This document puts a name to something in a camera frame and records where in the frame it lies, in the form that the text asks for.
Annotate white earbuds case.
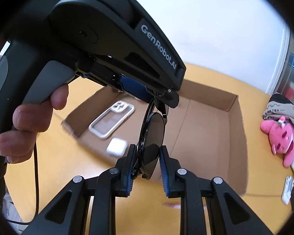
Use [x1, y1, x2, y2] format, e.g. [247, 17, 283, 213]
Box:
[106, 137, 128, 157]

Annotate clear phone case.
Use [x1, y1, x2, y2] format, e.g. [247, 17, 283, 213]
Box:
[88, 100, 135, 139]

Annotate black sunglasses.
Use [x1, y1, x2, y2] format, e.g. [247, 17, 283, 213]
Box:
[132, 98, 168, 180]

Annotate pink decorated pen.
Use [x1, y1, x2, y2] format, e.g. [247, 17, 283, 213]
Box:
[163, 202, 181, 210]

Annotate person's left hand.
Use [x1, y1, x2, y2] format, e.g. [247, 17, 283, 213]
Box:
[0, 84, 69, 164]

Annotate white small device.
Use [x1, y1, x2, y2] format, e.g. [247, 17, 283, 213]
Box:
[281, 176, 294, 205]

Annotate cardboard box tray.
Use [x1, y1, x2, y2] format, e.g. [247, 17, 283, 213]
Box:
[62, 80, 248, 195]

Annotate pink plush toy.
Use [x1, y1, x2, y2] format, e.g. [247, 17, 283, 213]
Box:
[260, 116, 294, 168]

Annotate grey printed cloth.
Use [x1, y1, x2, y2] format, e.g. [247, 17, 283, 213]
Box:
[262, 93, 294, 125]

